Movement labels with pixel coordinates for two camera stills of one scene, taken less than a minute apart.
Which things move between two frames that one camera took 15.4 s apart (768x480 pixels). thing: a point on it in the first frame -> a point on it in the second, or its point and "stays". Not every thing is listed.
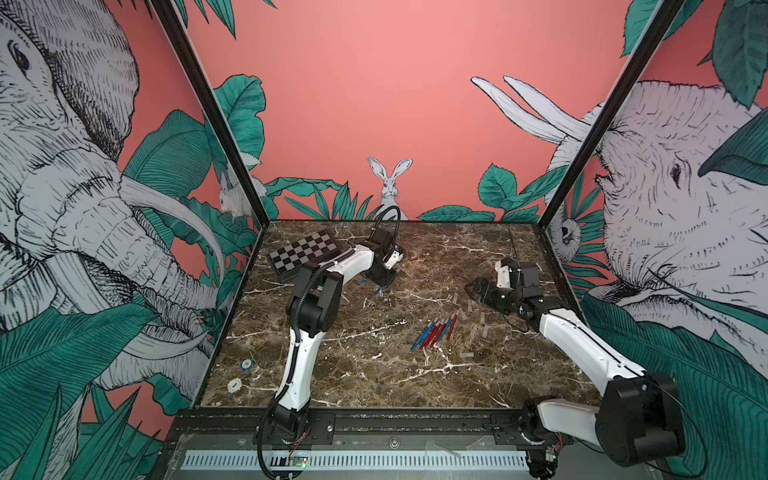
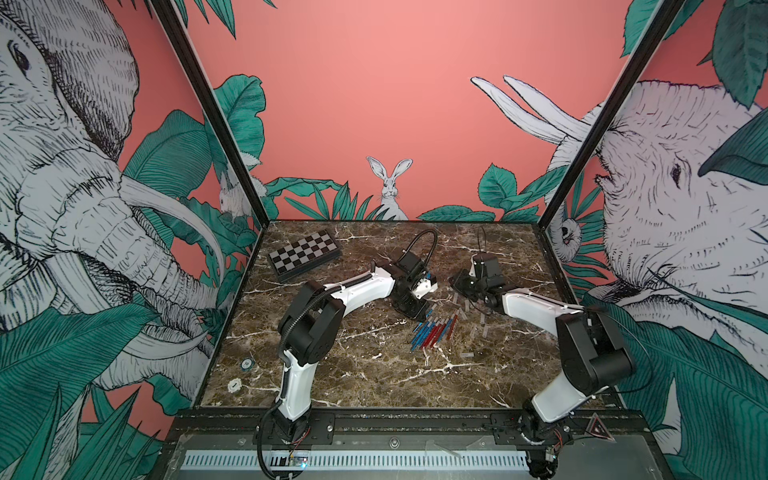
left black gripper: (386, 282) -> (416, 315)
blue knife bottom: (445, 330) stays
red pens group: (438, 335) stays
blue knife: (421, 337) stays
